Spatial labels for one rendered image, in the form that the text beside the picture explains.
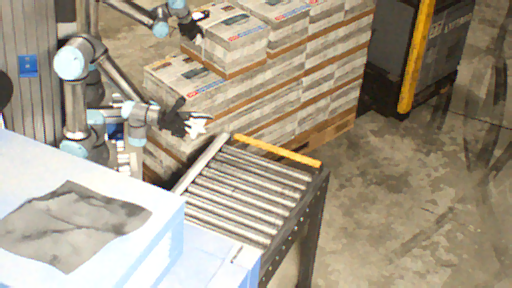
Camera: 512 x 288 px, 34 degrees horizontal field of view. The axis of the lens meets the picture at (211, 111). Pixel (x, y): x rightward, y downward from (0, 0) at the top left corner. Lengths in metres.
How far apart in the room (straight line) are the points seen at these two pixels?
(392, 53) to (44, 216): 3.86
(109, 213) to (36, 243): 0.19
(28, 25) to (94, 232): 1.68
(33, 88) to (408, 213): 2.30
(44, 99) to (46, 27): 0.35
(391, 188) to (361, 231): 0.44
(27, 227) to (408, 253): 2.94
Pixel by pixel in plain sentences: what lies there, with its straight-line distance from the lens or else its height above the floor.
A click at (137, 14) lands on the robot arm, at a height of 1.28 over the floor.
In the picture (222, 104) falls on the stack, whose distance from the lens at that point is 4.26.
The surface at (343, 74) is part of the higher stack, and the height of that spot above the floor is 0.48.
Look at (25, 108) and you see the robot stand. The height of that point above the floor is 1.00.
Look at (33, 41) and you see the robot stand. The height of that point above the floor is 1.34.
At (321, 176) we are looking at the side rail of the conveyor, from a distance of 3.70.
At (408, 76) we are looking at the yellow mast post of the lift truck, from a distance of 5.33.
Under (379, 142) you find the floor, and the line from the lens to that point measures 5.34.
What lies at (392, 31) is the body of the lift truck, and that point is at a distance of 5.49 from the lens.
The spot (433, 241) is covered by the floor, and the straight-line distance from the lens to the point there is 4.72.
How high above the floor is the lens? 3.11
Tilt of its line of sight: 35 degrees down
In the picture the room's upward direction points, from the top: 4 degrees clockwise
